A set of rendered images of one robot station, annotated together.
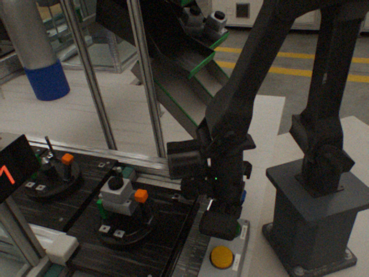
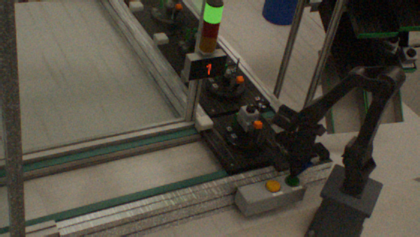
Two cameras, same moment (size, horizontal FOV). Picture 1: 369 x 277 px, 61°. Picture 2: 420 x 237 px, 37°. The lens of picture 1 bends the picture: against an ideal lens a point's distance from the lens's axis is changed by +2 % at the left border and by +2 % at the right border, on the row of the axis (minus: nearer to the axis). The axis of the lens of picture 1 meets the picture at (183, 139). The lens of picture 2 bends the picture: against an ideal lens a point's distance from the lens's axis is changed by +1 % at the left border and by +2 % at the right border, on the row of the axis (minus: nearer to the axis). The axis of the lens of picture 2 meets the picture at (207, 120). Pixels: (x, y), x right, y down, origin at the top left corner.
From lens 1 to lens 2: 1.34 m
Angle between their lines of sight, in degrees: 25
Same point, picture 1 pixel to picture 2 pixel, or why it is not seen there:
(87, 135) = (271, 72)
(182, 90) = not seen: hidden behind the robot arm
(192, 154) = (289, 117)
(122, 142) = (290, 95)
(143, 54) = (325, 48)
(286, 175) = (341, 173)
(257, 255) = (300, 215)
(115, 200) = (244, 118)
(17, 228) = (193, 95)
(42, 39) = not seen: outside the picture
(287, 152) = (400, 193)
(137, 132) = not seen: hidden behind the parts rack
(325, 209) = (336, 196)
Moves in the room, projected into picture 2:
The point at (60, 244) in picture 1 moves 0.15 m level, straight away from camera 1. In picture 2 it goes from (204, 120) to (208, 92)
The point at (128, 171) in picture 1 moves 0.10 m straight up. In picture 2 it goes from (271, 115) to (277, 92)
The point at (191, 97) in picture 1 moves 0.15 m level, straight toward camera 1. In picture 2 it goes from (351, 96) to (327, 114)
